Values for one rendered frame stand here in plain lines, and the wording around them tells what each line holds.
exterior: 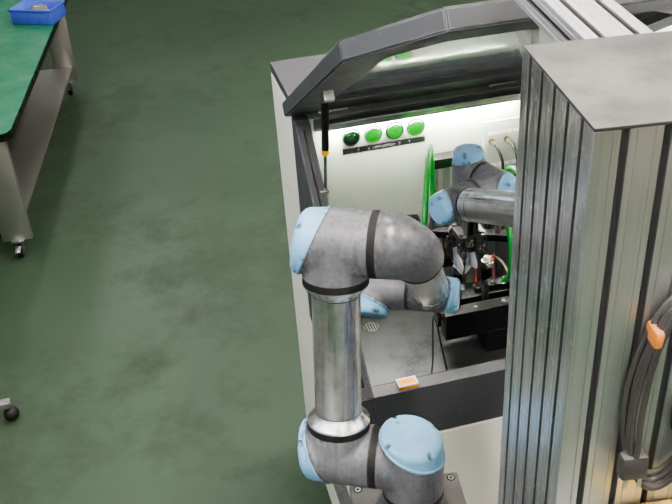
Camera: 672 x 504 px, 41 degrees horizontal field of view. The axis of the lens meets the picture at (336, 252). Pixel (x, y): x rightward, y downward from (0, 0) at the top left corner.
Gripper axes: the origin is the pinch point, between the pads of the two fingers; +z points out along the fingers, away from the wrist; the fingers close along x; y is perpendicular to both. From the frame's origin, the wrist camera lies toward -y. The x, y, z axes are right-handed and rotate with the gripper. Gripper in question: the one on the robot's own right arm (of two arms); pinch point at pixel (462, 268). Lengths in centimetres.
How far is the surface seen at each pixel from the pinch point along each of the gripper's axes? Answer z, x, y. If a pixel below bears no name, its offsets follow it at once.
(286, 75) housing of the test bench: -39, -33, -51
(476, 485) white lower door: 55, -4, 23
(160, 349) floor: 111, -84, -137
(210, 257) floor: 111, -54, -203
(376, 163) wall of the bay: -17.6, -13.3, -31.3
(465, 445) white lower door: 39.5, -7.1, 22.8
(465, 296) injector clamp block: 13.3, 3.2, -5.3
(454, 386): 18.3, -10.4, 22.8
